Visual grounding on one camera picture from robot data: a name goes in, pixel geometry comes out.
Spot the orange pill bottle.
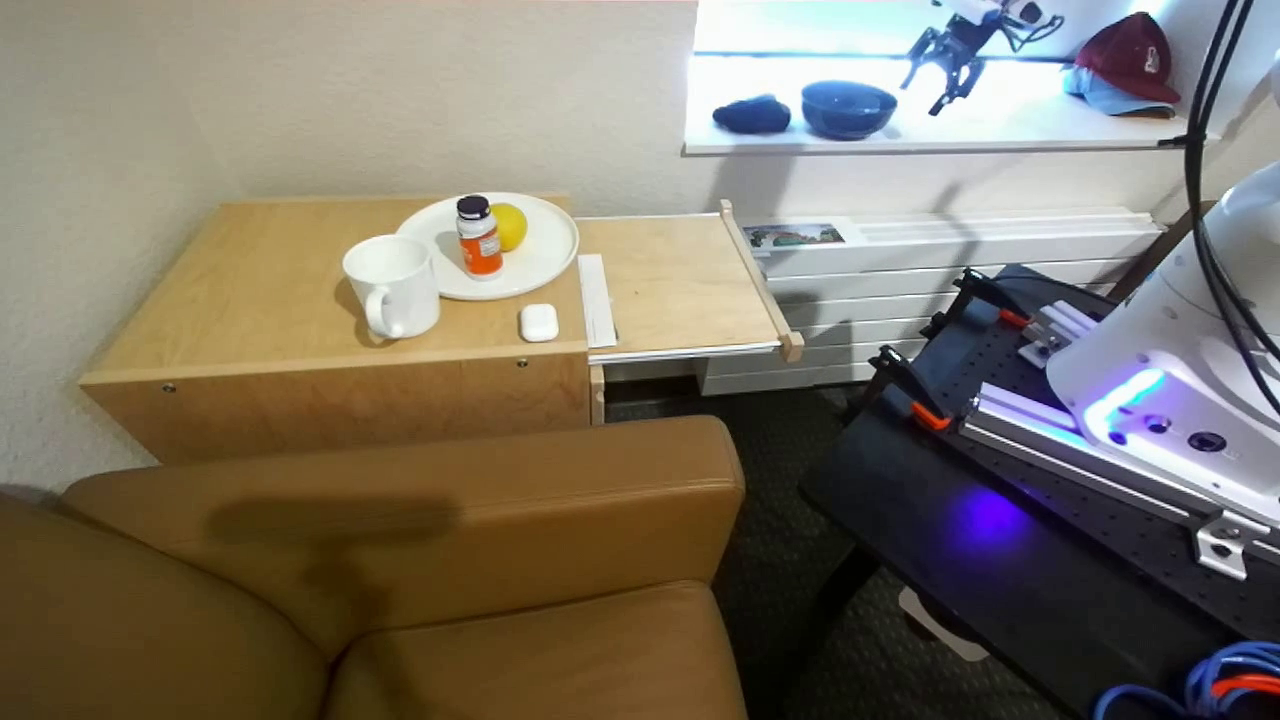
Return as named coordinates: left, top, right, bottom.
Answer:
left=450, top=191, right=508, bottom=279

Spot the tan leather armchair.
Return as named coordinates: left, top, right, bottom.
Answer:
left=0, top=411, right=752, bottom=720

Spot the white windowsill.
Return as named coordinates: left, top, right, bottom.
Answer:
left=678, top=50, right=1201, bottom=160

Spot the light wooden cabinet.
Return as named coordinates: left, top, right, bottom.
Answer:
left=74, top=195, right=606, bottom=469

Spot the maroon baseball cap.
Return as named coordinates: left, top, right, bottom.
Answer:
left=1075, top=9, right=1185, bottom=107

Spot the black clamp with orange grip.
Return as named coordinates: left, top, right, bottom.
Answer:
left=955, top=269, right=1039, bottom=342
left=866, top=343, right=958, bottom=441

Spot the wooden pull-out shelf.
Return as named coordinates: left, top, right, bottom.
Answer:
left=572, top=195, right=810, bottom=371

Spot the dark blue folded cloth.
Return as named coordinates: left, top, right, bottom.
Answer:
left=709, top=93, right=794, bottom=141

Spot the small white earbud case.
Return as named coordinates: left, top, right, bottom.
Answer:
left=517, top=302, right=562, bottom=347

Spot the white bar-shaped object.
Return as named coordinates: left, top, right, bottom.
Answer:
left=572, top=251, right=624, bottom=355

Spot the silver metal corner bracket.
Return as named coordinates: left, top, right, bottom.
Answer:
left=1188, top=507, right=1263, bottom=587

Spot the white slatted radiator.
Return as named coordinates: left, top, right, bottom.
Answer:
left=696, top=208, right=1168, bottom=401

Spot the short aluminium rail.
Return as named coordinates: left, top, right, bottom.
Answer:
left=1014, top=296, right=1112, bottom=371

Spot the white ceramic mug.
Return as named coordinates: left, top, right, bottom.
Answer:
left=341, top=231, right=448, bottom=347

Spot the black hanging cable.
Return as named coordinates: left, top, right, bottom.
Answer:
left=1181, top=0, right=1263, bottom=152
left=1188, top=0, right=1280, bottom=391

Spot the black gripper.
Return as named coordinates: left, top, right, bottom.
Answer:
left=900, top=6, right=1029, bottom=120

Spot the yellow lemon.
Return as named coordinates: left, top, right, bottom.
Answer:
left=489, top=200, right=537, bottom=256

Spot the white round plate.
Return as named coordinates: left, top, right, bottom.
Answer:
left=392, top=188, right=589, bottom=310

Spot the long aluminium rail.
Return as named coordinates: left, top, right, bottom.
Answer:
left=955, top=397, right=1280, bottom=542

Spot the blue coiled cable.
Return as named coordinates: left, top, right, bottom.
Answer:
left=1086, top=635, right=1280, bottom=720

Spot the orange cable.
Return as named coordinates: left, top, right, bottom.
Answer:
left=1202, top=668, right=1280, bottom=709

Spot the dark blue ceramic bowl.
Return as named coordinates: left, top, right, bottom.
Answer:
left=794, top=76, right=900, bottom=146

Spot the white flat floor piece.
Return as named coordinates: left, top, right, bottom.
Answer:
left=896, top=579, right=993, bottom=668

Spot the light blue cap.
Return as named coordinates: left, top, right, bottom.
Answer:
left=1060, top=60, right=1185, bottom=126

